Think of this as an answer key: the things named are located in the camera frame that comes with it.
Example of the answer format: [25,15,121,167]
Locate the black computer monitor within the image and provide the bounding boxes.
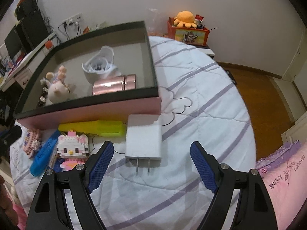
[5,26,24,60]

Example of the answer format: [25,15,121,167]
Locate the orange octopus plush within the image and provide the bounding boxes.
[173,10,197,28]

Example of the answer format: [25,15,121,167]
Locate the blue point liner pen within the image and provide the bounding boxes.
[30,130,60,177]

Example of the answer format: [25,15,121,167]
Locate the rose gold metal cylinder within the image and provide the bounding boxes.
[92,74,136,96]

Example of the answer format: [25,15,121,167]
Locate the black white nightstand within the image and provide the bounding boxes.
[194,46,215,59]

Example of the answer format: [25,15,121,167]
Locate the pink white brick cat figure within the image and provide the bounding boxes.
[56,131,89,171]

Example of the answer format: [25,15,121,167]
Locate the pink box with black rim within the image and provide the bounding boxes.
[14,21,161,130]

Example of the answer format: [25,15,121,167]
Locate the white striped quilt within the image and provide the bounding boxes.
[9,35,257,230]

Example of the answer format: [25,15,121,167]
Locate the red cartoon storage crate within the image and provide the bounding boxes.
[167,17,210,46]

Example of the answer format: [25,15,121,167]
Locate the white wall power strip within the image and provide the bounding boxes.
[63,13,83,25]

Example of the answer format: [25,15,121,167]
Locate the pink embroidered pillow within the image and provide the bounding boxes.
[256,140,306,229]

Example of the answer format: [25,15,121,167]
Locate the black bathroom scale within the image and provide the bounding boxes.
[225,70,237,86]

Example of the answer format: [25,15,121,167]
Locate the pink pig doll figure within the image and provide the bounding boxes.
[40,65,70,104]

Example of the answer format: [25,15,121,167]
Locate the bottle with red cap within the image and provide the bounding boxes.
[45,40,54,50]

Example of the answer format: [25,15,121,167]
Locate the white desk with drawers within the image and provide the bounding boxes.
[1,32,57,92]

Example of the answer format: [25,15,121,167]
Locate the white power adapter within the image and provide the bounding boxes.
[124,114,162,171]

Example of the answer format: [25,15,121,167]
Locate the pink brick keyboard toy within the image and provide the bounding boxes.
[22,129,41,158]

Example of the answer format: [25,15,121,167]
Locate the yellow highlighter pen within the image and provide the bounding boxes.
[58,121,126,137]

